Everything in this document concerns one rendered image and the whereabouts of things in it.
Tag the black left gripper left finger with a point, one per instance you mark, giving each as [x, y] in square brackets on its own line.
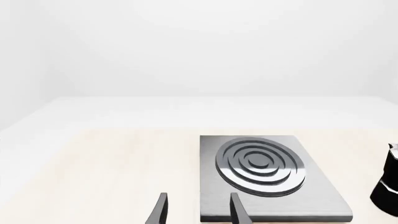
[159, 211]

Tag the black moka pot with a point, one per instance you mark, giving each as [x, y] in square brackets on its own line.
[385, 184]

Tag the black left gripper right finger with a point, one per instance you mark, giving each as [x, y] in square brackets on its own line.
[238, 211]

